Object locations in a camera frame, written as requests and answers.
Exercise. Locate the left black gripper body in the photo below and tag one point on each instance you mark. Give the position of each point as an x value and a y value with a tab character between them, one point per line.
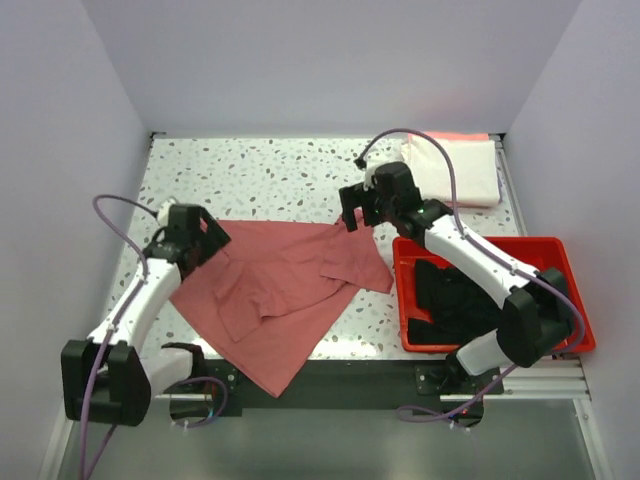
211	242

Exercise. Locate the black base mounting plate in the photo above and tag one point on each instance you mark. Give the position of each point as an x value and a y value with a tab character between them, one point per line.
330	385

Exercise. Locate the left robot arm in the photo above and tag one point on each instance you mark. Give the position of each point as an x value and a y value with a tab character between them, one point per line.
105	380

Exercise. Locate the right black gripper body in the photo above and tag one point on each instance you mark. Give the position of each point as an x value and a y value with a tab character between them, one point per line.
355	197

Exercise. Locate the black clothes in bin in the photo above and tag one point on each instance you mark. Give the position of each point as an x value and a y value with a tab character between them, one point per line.
458	309

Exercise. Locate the pink polo shirt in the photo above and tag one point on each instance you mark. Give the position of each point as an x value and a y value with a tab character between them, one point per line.
267	299

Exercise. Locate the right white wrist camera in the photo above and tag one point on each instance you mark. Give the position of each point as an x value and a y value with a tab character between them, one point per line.
369	166

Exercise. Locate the aluminium front rail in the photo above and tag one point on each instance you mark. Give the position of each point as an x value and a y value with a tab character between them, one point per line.
548	379

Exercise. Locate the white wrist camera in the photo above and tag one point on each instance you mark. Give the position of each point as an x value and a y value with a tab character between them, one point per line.
369	166
162	213

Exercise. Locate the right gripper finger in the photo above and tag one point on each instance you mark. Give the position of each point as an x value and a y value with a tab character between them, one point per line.
371	216
350	218

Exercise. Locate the folded light pink shirt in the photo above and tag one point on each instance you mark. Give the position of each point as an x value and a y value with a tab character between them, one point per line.
450	138

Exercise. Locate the red plastic bin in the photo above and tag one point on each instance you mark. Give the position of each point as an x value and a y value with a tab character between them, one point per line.
543	256

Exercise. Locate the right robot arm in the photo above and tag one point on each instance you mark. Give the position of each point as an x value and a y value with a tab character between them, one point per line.
536	313

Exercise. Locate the folded white t shirt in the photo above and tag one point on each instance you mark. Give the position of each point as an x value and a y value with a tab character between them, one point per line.
471	168

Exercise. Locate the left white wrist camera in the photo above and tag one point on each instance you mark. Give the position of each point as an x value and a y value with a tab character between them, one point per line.
162	213

